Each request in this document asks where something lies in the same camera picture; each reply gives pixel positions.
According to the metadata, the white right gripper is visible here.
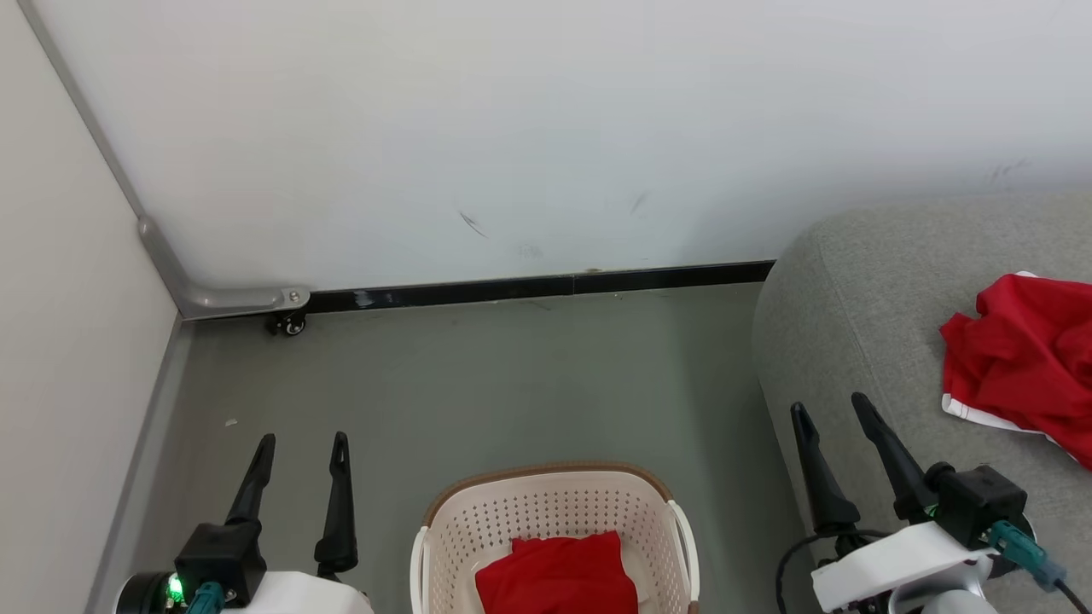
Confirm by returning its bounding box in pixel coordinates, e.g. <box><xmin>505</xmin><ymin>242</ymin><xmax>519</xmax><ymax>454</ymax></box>
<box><xmin>789</xmin><ymin>392</ymin><xmax>1001</xmax><ymax>614</ymax></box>

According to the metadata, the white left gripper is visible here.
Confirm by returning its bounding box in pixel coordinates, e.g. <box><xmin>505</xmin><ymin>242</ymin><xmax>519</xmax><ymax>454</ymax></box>
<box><xmin>220</xmin><ymin>432</ymin><xmax>376</xmax><ymax>614</ymax></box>

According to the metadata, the red garment with white stripes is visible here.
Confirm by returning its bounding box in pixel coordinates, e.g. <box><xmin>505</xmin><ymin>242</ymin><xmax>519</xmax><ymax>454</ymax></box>
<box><xmin>940</xmin><ymin>271</ymin><xmax>1092</xmax><ymax>472</ymax></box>

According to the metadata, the plain red garment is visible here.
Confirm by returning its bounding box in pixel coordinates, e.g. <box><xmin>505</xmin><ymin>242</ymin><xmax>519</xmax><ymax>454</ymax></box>
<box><xmin>474</xmin><ymin>530</ymin><xmax>639</xmax><ymax>614</ymax></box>

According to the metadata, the grey fabric sofa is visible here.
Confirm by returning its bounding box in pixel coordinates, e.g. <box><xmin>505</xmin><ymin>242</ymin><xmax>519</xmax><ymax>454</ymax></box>
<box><xmin>752</xmin><ymin>192</ymin><xmax>1092</xmax><ymax>614</ymax></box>

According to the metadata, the cream perforated laundry basket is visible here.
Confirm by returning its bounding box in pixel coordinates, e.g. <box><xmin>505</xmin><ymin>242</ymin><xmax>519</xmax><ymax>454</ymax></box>
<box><xmin>409</xmin><ymin>461</ymin><xmax>700</xmax><ymax>614</ymax></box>

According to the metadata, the black baseboard strip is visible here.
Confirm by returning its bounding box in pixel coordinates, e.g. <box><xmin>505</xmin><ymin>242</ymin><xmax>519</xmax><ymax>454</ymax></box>
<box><xmin>307</xmin><ymin>260</ymin><xmax>775</xmax><ymax>313</ymax></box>

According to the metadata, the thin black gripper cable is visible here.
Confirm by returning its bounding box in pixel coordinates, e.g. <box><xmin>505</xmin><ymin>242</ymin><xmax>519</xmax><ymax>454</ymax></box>
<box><xmin>775</xmin><ymin>529</ymin><xmax>892</xmax><ymax>614</ymax></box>

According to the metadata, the teal left camera connector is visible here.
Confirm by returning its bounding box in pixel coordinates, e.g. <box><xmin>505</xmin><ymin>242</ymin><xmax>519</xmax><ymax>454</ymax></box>
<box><xmin>183</xmin><ymin>582</ymin><xmax>225</xmax><ymax>614</ymax></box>

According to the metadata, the teal camera connector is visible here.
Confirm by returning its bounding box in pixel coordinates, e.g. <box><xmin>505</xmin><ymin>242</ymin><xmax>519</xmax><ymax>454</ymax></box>
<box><xmin>990</xmin><ymin>520</ymin><xmax>1069</xmax><ymax>591</ymax></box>
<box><xmin>183</xmin><ymin>582</ymin><xmax>225</xmax><ymax>614</ymax></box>

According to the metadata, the teal right camera connector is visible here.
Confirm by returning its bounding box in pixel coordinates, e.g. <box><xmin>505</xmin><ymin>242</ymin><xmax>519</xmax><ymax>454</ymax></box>
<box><xmin>990</xmin><ymin>520</ymin><xmax>1069</xmax><ymax>591</ymax></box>

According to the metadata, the grey metal corner bracket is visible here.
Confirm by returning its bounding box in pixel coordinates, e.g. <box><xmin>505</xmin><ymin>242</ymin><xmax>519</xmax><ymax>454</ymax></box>
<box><xmin>21</xmin><ymin>0</ymin><xmax>311</xmax><ymax>321</ymax></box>

